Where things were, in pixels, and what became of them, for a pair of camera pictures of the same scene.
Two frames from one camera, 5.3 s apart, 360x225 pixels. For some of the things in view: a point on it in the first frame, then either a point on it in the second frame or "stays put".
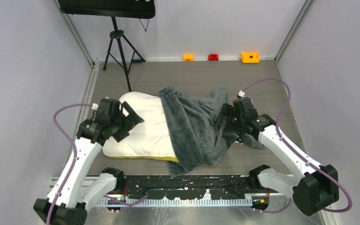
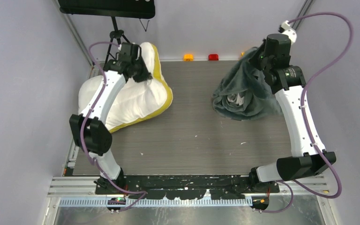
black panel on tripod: x=133 y=9 stays put
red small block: x=213 y=57 stays put
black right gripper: x=226 y=111 → x=253 y=60
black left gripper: x=131 y=120 → x=146 y=75
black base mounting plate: x=178 y=187 stays put
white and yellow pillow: x=150 y=139 → x=136 y=99
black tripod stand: x=117 y=34 stays put
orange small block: x=188 y=57 stays put
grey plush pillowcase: x=199 y=143 → x=246 y=77
